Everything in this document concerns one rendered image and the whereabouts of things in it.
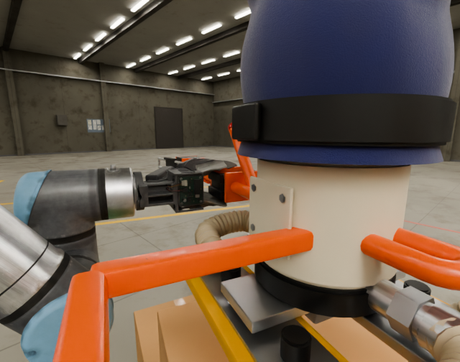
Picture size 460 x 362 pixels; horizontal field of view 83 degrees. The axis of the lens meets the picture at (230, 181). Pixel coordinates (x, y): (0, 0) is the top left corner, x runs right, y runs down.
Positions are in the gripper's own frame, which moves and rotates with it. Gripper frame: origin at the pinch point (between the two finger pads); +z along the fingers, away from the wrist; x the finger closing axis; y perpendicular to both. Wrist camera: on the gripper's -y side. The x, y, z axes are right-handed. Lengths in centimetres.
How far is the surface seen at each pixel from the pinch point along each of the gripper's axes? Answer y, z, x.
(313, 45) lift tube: 33.6, -8.2, 17.4
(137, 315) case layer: -59, -18, -70
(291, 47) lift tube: 31.9, -9.0, 17.6
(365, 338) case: 21.7, 19.7, -29.7
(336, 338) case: 19.3, 14.5, -29.7
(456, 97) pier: -612, 1373, 164
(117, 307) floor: -149, -28, -124
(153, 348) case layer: -37, -14, -70
